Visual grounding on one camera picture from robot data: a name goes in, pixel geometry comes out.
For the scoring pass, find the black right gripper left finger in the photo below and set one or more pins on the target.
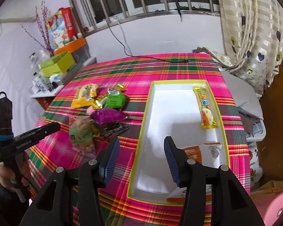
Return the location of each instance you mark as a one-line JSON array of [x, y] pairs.
[[53, 203]]

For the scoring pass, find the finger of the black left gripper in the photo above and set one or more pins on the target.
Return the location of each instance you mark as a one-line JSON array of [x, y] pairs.
[[33, 137]]

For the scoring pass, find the white orange snack bag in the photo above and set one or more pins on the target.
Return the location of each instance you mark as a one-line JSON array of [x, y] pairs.
[[207, 154]]

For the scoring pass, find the clear peanut snack bag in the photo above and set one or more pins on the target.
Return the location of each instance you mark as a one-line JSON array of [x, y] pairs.
[[82, 131]]

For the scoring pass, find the yellow chip bag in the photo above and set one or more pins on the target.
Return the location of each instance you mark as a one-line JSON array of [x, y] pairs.
[[85, 95]]

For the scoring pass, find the purple snack pouch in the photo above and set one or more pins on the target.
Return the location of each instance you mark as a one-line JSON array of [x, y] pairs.
[[106, 116]]

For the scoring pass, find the gold snack bar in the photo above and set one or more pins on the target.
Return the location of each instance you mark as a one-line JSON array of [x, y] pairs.
[[100, 101], [203, 96]]

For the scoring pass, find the dark sunflower seed bag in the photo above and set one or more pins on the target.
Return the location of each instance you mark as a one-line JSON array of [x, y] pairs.
[[113, 130]]

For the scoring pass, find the green snack pouch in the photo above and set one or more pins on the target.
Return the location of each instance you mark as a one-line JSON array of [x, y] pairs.
[[115, 99]]

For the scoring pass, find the pink jelly cup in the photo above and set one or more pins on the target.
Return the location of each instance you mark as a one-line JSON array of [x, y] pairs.
[[90, 110]]

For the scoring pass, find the person's left hand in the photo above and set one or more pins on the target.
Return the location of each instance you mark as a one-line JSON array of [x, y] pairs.
[[6, 174]]

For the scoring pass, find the pink plastic stool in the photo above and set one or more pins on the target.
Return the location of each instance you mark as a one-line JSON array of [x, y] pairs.
[[269, 203]]

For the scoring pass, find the fruit patterned cloth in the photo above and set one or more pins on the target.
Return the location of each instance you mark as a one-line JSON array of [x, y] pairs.
[[255, 169]]

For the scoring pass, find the black jacket left sleeve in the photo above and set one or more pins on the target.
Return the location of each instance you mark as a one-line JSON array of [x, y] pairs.
[[11, 209]]

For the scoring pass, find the wooden wardrobe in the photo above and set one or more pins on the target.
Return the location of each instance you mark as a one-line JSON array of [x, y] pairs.
[[271, 148]]

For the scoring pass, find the yellow-green storage box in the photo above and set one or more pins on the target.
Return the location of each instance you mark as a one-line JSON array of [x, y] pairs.
[[57, 65]]

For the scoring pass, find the yellow-green shallow box tray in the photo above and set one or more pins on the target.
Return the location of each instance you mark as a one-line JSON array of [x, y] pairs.
[[171, 110]]

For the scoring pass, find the orange box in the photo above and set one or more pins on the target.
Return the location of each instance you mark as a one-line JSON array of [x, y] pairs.
[[72, 46]]

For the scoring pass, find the grey pillow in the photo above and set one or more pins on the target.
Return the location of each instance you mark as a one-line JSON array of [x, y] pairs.
[[244, 96]]

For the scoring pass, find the colorful cartoon gift box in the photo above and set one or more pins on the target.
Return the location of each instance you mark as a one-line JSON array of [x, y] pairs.
[[61, 28]]

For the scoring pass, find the purple dried flower branches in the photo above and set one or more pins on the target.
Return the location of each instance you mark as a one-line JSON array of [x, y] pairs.
[[41, 20]]

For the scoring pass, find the pink plaid tablecloth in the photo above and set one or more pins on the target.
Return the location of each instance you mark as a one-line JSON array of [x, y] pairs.
[[136, 75]]

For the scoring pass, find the heart patterned curtain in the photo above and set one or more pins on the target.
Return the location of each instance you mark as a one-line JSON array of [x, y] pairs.
[[253, 41]]

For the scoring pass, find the black hook on sill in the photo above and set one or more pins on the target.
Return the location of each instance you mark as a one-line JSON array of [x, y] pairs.
[[180, 8]]

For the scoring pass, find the black tracking camera module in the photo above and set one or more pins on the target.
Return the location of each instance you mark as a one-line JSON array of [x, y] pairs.
[[6, 116]]

